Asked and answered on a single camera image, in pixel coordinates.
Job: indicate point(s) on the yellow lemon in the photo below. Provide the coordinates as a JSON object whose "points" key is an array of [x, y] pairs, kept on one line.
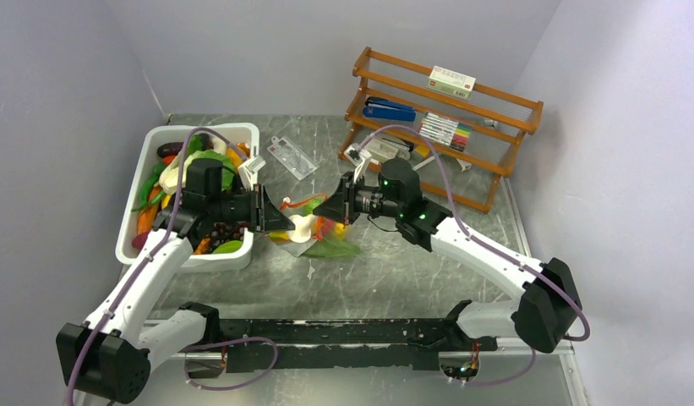
{"points": [[339, 231]]}

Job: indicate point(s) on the white correction tape dispenser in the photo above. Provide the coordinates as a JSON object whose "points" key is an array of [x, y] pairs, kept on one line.
{"points": [[404, 150]]}

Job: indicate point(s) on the coloured marker set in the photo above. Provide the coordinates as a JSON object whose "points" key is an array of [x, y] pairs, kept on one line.
{"points": [[445, 131]]}

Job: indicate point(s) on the purple sweet potato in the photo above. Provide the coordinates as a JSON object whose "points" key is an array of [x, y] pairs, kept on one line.
{"points": [[138, 242]]}

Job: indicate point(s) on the clear zip top bag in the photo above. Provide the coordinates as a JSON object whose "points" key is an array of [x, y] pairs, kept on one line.
{"points": [[290, 207]]}

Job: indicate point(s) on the packaged protractor ruler set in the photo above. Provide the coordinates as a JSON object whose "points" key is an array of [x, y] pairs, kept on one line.
{"points": [[292, 157]]}

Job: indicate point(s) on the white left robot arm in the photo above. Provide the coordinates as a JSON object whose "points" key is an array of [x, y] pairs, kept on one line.
{"points": [[109, 354]]}

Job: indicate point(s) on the dark eggplant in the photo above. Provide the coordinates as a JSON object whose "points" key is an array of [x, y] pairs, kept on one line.
{"points": [[169, 149]]}

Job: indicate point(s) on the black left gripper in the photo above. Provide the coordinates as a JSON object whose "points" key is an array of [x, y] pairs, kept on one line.
{"points": [[270, 222]]}

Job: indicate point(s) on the green white cabbage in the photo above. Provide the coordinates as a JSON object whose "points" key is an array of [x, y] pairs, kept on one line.
{"points": [[229, 155]]}

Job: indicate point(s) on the white green box shelf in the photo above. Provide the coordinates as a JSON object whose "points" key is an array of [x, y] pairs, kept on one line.
{"points": [[381, 151], [451, 83]]}

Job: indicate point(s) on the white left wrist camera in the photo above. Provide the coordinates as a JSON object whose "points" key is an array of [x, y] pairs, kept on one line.
{"points": [[248, 171]]}

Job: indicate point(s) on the blue stapler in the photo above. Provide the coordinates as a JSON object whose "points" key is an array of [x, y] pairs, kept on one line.
{"points": [[381, 108]]}

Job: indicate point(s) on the green capped marker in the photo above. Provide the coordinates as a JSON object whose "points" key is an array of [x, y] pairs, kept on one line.
{"points": [[426, 161]]}

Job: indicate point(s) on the dark grapes bunch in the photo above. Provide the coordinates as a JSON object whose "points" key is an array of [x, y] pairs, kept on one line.
{"points": [[223, 232]]}

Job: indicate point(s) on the wooden desk shelf rack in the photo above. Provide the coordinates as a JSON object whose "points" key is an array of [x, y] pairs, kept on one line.
{"points": [[480, 127]]}

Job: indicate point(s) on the green chili pepper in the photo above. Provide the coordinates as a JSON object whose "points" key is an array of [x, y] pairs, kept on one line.
{"points": [[145, 189]]}

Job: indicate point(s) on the green romaine lettuce leaf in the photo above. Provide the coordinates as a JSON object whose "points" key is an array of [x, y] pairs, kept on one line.
{"points": [[332, 248]]}

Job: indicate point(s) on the white green box top shelf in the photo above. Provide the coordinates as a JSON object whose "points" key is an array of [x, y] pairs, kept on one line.
{"points": [[451, 83]]}

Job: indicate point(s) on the yellow sticky note block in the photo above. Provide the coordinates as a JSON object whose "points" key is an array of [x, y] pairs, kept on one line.
{"points": [[421, 152]]}

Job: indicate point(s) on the white mushroom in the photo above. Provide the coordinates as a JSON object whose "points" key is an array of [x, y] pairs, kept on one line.
{"points": [[303, 228]]}

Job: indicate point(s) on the red chili pepper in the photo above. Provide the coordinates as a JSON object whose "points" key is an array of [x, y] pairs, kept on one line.
{"points": [[318, 229]]}

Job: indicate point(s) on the white plastic bin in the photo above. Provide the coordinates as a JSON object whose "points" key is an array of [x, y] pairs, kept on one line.
{"points": [[124, 251]]}

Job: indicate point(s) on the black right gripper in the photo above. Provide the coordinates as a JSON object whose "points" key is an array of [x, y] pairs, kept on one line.
{"points": [[341, 205]]}

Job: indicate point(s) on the white green box lower shelf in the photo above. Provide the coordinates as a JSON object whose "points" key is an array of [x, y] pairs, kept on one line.
{"points": [[381, 151]]}

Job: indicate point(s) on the orange carrot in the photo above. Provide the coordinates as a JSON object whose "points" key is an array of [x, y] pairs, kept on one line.
{"points": [[148, 214]]}

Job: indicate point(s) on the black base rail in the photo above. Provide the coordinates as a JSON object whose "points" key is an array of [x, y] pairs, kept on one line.
{"points": [[249, 345]]}

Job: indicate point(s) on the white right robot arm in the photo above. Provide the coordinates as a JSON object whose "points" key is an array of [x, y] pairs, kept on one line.
{"points": [[543, 299]]}

